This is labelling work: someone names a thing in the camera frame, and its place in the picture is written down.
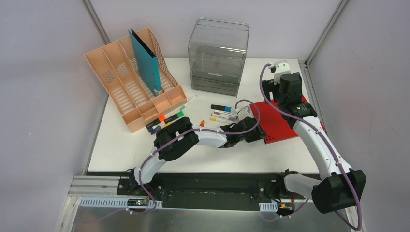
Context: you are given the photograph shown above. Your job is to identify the black highlighter blue cap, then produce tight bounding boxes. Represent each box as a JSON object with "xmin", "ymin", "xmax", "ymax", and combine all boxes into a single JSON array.
[{"xmin": 210, "ymin": 104, "xmax": 232, "ymax": 112}]

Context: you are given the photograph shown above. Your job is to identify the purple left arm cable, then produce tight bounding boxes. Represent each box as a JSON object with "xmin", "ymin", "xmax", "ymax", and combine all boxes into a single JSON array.
[{"xmin": 78, "ymin": 99, "xmax": 262, "ymax": 223}]

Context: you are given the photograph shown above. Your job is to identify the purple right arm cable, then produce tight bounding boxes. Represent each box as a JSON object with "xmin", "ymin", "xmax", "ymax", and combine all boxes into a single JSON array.
[{"xmin": 259, "ymin": 63, "xmax": 363, "ymax": 232}]

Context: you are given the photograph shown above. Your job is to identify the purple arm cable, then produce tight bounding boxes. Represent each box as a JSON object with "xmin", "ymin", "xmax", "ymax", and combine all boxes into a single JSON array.
[
  {"xmin": 78, "ymin": 99, "xmax": 262, "ymax": 223},
  {"xmin": 259, "ymin": 63, "xmax": 363, "ymax": 232}
]

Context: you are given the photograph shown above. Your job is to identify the white marker purple cap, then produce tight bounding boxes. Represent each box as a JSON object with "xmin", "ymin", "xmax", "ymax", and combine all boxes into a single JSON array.
[{"xmin": 211, "ymin": 114, "xmax": 237, "ymax": 121}]

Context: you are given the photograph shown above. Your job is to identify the black highlighter orange cap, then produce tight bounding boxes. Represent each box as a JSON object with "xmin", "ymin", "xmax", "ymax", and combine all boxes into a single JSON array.
[{"xmin": 146, "ymin": 115, "xmax": 166, "ymax": 130}]

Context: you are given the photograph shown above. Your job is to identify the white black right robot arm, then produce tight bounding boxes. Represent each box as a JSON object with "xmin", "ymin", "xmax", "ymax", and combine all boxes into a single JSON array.
[{"xmin": 260, "ymin": 72, "xmax": 366, "ymax": 214}]

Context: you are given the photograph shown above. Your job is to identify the red folder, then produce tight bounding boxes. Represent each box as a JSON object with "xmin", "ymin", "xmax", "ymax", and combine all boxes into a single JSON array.
[{"xmin": 249, "ymin": 94, "xmax": 326, "ymax": 145}]

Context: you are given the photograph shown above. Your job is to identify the white marker yellow caps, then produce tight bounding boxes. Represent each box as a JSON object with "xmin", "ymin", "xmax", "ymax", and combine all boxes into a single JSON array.
[{"xmin": 209, "ymin": 117, "xmax": 232, "ymax": 124}]

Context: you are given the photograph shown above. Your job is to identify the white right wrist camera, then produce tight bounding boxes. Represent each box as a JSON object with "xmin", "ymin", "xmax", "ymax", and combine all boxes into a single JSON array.
[{"xmin": 268, "ymin": 60, "xmax": 291, "ymax": 76}]

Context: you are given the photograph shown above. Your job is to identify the dark blue small bottle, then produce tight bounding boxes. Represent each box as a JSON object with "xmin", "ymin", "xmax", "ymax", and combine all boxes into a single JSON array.
[{"xmin": 150, "ymin": 125, "xmax": 162, "ymax": 135}]

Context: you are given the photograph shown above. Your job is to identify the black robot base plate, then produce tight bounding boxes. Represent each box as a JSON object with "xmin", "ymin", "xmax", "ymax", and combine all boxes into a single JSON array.
[{"xmin": 117, "ymin": 173, "xmax": 303, "ymax": 211}]

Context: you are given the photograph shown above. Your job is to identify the peach plastic file organizer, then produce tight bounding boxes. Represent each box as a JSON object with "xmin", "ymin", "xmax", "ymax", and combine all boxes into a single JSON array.
[{"xmin": 85, "ymin": 28, "xmax": 187, "ymax": 132}]

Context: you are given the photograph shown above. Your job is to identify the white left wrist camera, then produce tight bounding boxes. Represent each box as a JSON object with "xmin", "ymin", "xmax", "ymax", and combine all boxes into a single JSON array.
[{"xmin": 235, "ymin": 105, "xmax": 254, "ymax": 120}]

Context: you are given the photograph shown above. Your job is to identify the black highlighter green cap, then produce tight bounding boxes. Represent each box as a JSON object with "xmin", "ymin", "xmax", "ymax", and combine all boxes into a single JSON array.
[{"xmin": 164, "ymin": 111, "xmax": 184, "ymax": 124}]

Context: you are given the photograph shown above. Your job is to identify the aluminium frame rail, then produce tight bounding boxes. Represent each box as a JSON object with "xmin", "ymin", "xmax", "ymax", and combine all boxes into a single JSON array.
[{"xmin": 67, "ymin": 175, "xmax": 164, "ymax": 209}]

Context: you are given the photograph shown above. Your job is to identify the smoked clear drawer box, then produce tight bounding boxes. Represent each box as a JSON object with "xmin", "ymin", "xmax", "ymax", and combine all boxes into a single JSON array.
[{"xmin": 188, "ymin": 17, "xmax": 250, "ymax": 96}]

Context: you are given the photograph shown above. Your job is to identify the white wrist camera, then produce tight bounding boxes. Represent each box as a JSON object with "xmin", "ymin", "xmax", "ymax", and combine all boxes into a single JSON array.
[
  {"xmin": 268, "ymin": 60, "xmax": 291, "ymax": 76},
  {"xmin": 235, "ymin": 105, "xmax": 254, "ymax": 120}
]

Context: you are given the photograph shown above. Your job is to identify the teal folder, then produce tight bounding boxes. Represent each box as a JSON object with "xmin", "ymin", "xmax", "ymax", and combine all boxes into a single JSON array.
[{"xmin": 129, "ymin": 29, "xmax": 162, "ymax": 97}]

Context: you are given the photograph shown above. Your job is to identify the white marker green caps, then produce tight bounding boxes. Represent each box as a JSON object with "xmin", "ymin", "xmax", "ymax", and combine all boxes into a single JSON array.
[{"xmin": 179, "ymin": 95, "xmax": 197, "ymax": 111}]

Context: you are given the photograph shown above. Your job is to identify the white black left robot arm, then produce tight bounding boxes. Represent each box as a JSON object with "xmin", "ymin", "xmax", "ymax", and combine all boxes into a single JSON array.
[{"xmin": 127, "ymin": 116, "xmax": 266, "ymax": 196}]

